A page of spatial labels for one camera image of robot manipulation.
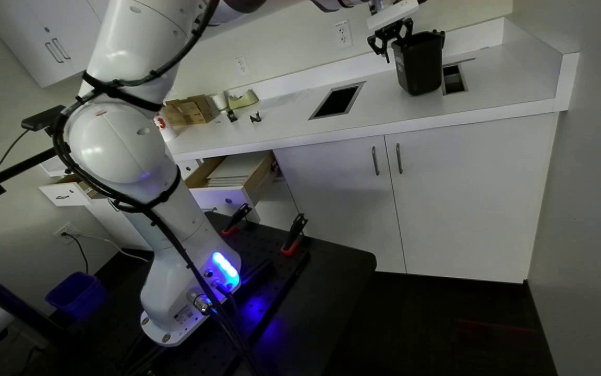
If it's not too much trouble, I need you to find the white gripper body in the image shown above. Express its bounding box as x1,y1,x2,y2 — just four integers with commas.
366,0,424,31

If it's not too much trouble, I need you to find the black landfill bin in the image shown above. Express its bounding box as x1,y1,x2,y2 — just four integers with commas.
390,30,448,99

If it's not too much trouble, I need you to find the yellow-green notepad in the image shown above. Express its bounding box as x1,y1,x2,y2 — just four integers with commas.
230,87,260,112

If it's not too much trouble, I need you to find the white counter cabinet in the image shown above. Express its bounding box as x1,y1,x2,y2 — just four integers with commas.
156,15,583,287

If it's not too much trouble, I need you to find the open wooden drawer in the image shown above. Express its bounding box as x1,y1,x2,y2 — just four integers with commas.
184,150,280,212

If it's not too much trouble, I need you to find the cardboard box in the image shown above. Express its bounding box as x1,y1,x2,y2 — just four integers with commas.
159,94,224,131

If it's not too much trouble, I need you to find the black red-tipped clamp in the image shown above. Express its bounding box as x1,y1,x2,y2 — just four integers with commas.
280,210,311,258
221,201,255,240

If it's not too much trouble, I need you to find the black robot table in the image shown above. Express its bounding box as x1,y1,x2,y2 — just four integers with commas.
56,210,377,376

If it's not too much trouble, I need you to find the white wall outlet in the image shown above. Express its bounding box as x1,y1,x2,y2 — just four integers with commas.
231,51,250,76
332,16,353,51

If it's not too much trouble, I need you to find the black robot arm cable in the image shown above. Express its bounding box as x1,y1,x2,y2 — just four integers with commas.
49,0,265,376

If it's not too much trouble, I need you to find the black camera on stand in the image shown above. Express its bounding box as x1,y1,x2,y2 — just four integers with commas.
18,105,66,134

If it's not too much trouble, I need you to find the white wall cabinet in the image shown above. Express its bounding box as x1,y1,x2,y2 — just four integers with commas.
0,0,111,89

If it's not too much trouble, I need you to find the black power cord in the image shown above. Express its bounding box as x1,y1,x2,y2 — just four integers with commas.
59,230,91,275

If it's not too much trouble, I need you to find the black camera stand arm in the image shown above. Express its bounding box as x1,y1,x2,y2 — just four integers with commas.
0,145,60,215

